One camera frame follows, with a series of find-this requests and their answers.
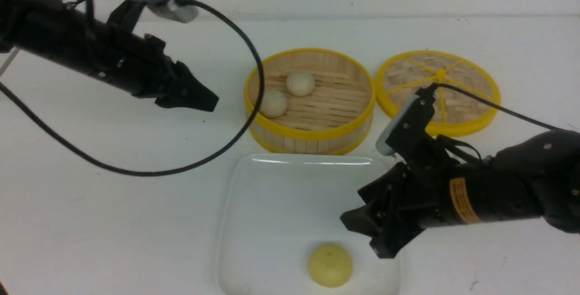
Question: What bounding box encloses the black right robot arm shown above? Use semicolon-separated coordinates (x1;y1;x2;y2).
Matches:
340;130;579;259

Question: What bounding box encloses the black camera cable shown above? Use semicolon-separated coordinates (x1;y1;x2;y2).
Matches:
428;82;565;160
0;0;265;177

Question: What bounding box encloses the yellow-rimmed bamboo steamer basket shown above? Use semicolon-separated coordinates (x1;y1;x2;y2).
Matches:
249;48;376;155

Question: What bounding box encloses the yellow-rimmed bamboo steamer lid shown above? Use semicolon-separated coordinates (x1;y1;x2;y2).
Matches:
375;50;501;138

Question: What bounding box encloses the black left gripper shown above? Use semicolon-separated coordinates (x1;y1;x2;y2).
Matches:
86;24;219;112

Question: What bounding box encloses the black left camera cable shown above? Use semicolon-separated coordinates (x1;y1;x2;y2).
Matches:
0;0;265;177

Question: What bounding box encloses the black right camera cable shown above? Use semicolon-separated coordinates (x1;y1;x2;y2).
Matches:
428;82;565;160

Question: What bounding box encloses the white steamed bun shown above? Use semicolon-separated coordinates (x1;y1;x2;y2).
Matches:
286;72;316;97
259;89;288;119

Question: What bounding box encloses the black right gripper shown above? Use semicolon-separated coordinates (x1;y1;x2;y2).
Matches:
340;162;454;259

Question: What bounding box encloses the white square plate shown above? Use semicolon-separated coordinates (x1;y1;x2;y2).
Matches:
215;153;401;295

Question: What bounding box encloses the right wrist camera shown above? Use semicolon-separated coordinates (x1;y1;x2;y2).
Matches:
375;88;458;169

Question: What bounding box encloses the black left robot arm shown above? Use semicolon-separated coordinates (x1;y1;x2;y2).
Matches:
1;0;219;112

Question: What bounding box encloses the yellow steamed bun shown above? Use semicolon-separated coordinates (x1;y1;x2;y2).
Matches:
307;243;354;288

